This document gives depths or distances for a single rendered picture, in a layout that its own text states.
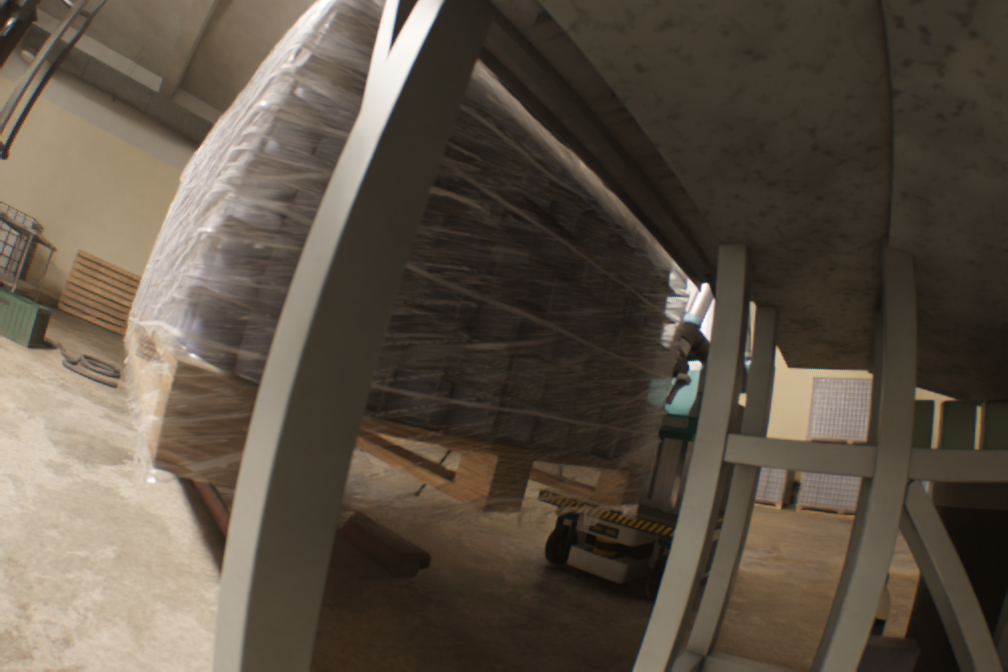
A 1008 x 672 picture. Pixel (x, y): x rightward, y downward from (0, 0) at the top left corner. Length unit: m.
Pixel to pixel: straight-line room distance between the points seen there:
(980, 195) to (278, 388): 0.49
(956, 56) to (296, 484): 0.41
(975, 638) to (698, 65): 0.56
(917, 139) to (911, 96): 0.05
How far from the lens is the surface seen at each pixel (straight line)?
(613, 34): 0.33
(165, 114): 9.31
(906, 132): 0.39
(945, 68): 0.34
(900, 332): 0.52
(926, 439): 0.74
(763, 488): 7.60
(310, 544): 0.23
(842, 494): 7.57
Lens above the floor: 0.56
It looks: 15 degrees up
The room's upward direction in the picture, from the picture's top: 14 degrees clockwise
